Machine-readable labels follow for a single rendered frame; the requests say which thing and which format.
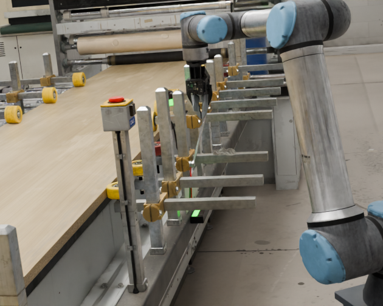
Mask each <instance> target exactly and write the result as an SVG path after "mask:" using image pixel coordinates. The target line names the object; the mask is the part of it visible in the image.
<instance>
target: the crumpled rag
mask: <svg viewBox="0 0 383 306"><path fill-rule="evenodd" d="M234 152H236V151H235V150H234V149H232V148H228V149H225V148H221V149H220V150H219V151H215V152H213V155H220V156H222V155H235V154H236V153H234Z"/></svg>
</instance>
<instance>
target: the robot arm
mask: <svg viewBox="0 0 383 306"><path fill-rule="evenodd" d="M180 23H181V36H182V53H183V60H184V61H186V63H187V65H189V71H190V77H189V78H187V79H186V81H185V85H186V93H187V96H188V99H189V100H190V102H191V105H192V107H193V111H195V113H196V115H197V116H198V117H199V118H200V119H203V118H204V116H205V115H206V113H207V110H208V108H209V104H210V101H211V99H212V95H213V91H212V85H211V84H210V83H209V82H210V75H209V73H208V71H207V70H206V68H205V66H201V65H202V64H206V63H207V60H206V59H208V58H209V51H210V49H208V44H216V43H219V42H221V41H228V40H233V39H241V38H256V37H258V36H267V39H268V41H269V43H270V45H271V46H272V47H273V48H276V49H279V52H280V56H281V58H282V62H283V68H284V72H285V77H286V83H287V87H288V92H289V98H290V102H291V107H292V113H293V117H294V123H295V128H296V132H297V138H298V143H299V147H300V153H301V156H302V162H303V168H304V172H305V177H306V183H307V187H308V192H309V198H310V202H311V208H312V213H311V215H310V216H309V217H308V219H307V221H306V222H307V226H308V230H306V231H305V232H304V233H302V235H301V236H300V240H299V250H300V255H301V257H302V261H303V264H304V266H305V268H306V269H307V271H308V273H309V274H310V275H311V276H312V277H313V278H314V279H315V280H316V281H317V282H319V283H321V284H325V285H329V284H335V283H342V282H344V281H348V280H351V279H355V278H357V277H361V276H365V275H368V277H367V280H366V283H365V286H364V289H363V300H364V302H365V303H366V304H367V305H368V306H383V201H380V200H379V201H375V202H372V203H370V204H369V205H368V208H367V212H368V215H367V216H364V210H362V209H360V208H359V207H358V206H356V205H355V204H354V200H353V195H352V191H351V185H350V179H349V176H348V170H347V164H346V161H345V155H344V151H343V146H342V140H341V136H340V130H339V125H338V121H337V115H336V110H335V106H334V100H333V95H332V91H331V85H330V79H329V76H328V70H327V66H326V61H325V55H324V51H323V47H324V46H323V42H324V41H330V40H333V39H337V38H339V37H341V36H342V35H343V34H344V33H345V32H346V31H347V30H348V28H349V26H350V23H351V12H350V9H349V7H348V6H347V4H346V3H345V2H344V1H343V0H298V1H287V2H282V3H279V4H276V5H275V6H273V8H271V9H265V10H247V11H242V12H232V13H223V14H217V15H206V13H205V11H203V10H202V11H196V12H186V13H181V15H180ZM198 95H202V96H201V101H202V112H201V110H200V105H199V96H198Z"/></svg>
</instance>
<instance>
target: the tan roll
mask: <svg viewBox="0 0 383 306"><path fill-rule="evenodd" d="M72 49H78V52H79V54H80V55H96V54H106V53H124V52H141V51H151V50H168V49H182V36H181V30H169V31H160V32H143V33H127V34H118V35H102V36H85V37H79V38H78V40H77V44H66V45H65V50H72Z"/></svg>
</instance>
